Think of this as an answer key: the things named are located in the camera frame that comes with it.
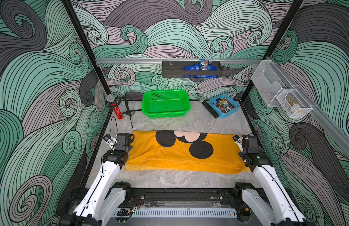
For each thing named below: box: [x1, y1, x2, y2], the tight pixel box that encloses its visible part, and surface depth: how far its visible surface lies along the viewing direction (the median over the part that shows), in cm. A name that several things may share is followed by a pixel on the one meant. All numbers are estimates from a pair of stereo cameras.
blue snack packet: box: [183, 58, 218, 72], surface depth 93 cm
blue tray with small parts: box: [208, 93, 240, 119], surface depth 117 cm
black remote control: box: [201, 100, 220, 119], surface depth 113 cm
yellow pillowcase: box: [126, 130, 251, 175], surface depth 91 cm
